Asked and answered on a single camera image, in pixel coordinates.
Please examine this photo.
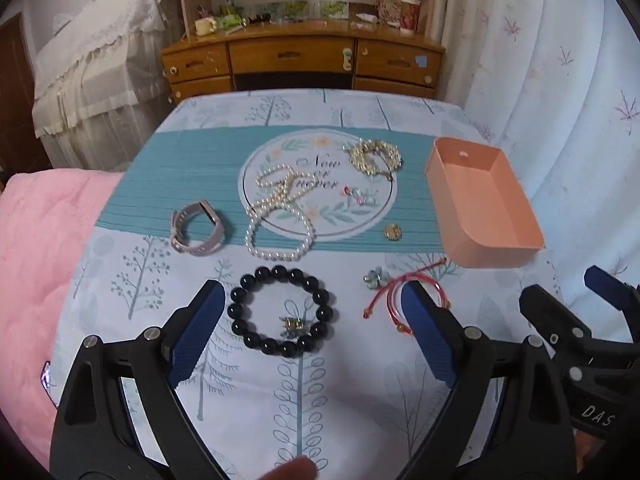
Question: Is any small wooden desk drawer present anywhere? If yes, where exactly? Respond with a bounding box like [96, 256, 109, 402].
[356, 40, 444, 84]
[355, 77, 436, 99]
[171, 77, 234, 104]
[169, 45, 232, 84]

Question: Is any pink blanket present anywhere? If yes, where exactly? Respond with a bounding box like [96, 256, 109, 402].
[0, 172, 126, 461]

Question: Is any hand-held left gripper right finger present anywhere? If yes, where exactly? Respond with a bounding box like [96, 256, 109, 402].
[397, 280, 576, 480]

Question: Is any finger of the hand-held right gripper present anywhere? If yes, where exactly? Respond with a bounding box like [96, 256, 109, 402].
[584, 265, 640, 321]
[519, 284, 621, 386]

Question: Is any red string bracelet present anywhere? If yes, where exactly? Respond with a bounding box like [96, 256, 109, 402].
[362, 257, 451, 336]

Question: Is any large white pearl bracelet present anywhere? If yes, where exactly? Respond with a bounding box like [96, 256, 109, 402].
[244, 199, 317, 262]

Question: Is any dark brown wooden cabinet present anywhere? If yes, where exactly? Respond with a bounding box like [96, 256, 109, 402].
[0, 12, 51, 176]

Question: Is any floral patterned box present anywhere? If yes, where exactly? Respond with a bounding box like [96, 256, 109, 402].
[377, 0, 401, 26]

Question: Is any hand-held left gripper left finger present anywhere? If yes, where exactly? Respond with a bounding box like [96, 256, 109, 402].
[50, 280, 227, 480]

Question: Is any peach paper box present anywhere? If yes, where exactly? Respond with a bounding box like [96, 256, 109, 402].
[425, 136, 546, 269]

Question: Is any pink watch band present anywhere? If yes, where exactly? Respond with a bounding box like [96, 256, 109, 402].
[170, 200, 226, 256]

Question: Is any person's left hand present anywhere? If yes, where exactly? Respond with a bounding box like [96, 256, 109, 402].
[265, 456, 319, 480]

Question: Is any black bead bracelet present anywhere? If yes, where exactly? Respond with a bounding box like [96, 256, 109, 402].
[227, 266, 337, 358]

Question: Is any wide wooden desk drawer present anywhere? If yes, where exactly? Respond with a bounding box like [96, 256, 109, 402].
[229, 39, 357, 73]

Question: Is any wooden desk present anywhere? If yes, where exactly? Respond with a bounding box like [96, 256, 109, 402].
[161, 30, 446, 106]

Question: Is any white lace covered furniture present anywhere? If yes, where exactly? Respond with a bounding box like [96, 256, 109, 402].
[32, 0, 181, 171]

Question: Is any small bead pearl necklace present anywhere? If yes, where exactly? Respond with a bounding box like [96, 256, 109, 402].
[255, 165, 321, 211]

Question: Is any floral paper cup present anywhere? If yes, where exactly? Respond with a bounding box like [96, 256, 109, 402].
[400, 0, 420, 33]

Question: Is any gold leaf hair clip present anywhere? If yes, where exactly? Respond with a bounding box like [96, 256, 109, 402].
[342, 139, 402, 181]

